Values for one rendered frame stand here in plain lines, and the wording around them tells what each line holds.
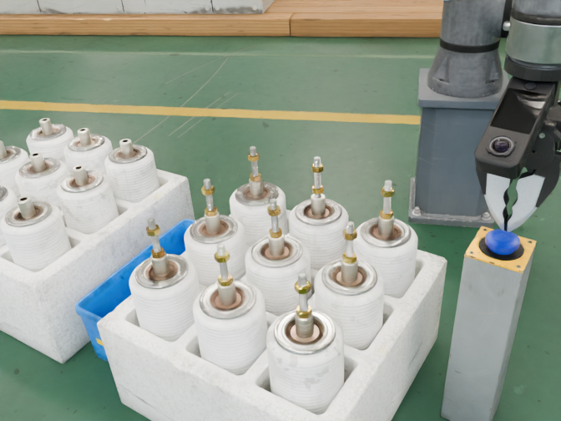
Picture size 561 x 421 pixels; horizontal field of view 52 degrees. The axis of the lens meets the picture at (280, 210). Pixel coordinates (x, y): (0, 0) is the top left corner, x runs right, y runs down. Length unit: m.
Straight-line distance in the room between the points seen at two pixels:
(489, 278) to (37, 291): 0.68
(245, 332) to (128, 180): 0.50
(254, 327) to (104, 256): 0.41
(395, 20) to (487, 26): 1.45
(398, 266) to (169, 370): 0.36
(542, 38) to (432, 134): 0.65
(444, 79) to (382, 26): 1.41
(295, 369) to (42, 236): 0.51
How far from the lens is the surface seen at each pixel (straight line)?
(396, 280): 0.88
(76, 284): 1.06
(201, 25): 2.80
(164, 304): 0.81
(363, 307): 0.77
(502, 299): 0.77
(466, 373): 0.88
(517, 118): 0.63
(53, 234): 1.03
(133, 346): 0.85
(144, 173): 1.15
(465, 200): 1.33
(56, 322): 1.06
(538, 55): 0.64
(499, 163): 0.60
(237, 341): 0.76
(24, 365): 1.15
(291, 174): 1.53
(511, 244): 0.75
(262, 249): 0.84
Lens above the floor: 0.76
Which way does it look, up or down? 33 degrees down
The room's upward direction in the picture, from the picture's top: 4 degrees counter-clockwise
